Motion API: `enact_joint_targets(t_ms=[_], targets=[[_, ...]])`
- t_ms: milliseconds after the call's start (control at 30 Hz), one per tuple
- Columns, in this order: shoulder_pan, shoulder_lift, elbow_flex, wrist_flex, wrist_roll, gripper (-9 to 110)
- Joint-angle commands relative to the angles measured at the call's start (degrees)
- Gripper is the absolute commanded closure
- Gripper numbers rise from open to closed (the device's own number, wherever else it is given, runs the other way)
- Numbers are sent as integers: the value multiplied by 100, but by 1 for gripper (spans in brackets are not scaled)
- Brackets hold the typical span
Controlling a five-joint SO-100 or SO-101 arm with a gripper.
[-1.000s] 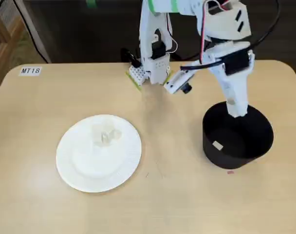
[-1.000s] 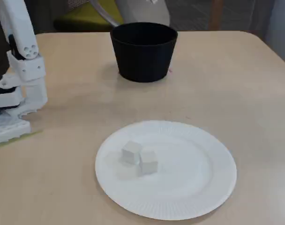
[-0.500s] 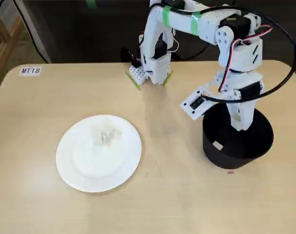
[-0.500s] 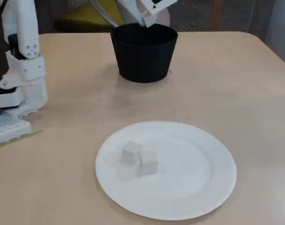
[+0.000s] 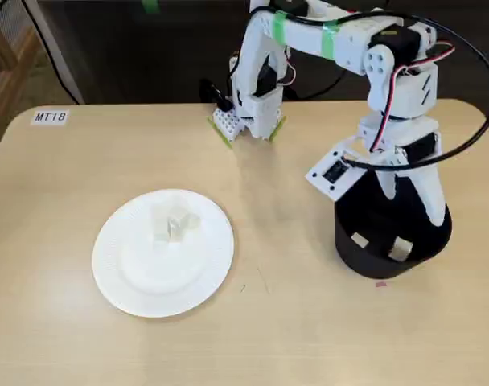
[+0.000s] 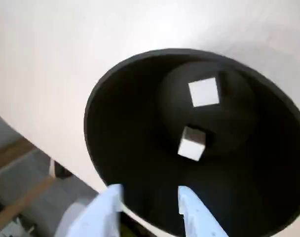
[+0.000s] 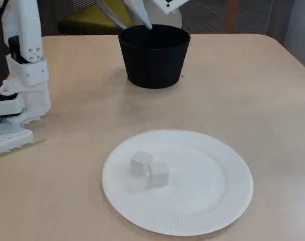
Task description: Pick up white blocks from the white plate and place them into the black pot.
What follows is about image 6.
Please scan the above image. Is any white foam block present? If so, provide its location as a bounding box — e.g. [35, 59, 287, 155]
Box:
[188, 77, 220, 108]
[177, 125, 206, 161]

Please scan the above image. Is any black round pot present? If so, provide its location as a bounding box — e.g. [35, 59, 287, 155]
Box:
[83, 48, 300, 237]

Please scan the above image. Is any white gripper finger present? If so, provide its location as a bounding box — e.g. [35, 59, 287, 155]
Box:
[178, 185, 227, 237]
[66, 184, 124, 237]

